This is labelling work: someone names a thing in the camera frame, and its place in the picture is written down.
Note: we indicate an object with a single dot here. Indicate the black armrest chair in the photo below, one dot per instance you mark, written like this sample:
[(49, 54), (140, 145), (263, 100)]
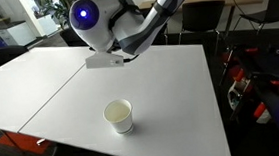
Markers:
[(159, 36)]

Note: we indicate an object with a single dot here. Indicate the green potted plant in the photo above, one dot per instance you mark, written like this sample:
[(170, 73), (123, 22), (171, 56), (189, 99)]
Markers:
[(57, 7)]

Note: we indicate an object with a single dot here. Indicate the white cabinet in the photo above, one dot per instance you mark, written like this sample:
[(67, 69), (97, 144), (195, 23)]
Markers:
[(15, 35)]

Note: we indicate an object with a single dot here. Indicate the white wrist mount plate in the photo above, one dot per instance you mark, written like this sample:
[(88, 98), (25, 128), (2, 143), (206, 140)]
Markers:
[(104, 60)]

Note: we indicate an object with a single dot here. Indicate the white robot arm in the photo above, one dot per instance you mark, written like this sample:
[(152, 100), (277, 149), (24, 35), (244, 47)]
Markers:
[(142, 31)]

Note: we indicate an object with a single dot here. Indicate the black chair by plant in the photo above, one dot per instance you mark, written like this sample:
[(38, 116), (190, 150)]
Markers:
[(71, 38)]

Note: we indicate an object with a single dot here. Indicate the black chair with metal legs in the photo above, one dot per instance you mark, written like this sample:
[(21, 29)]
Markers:
[(274, 7), (203, 16)]

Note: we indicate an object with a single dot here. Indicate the white paper cup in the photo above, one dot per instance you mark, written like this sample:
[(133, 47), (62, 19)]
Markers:
[(121, 123)]

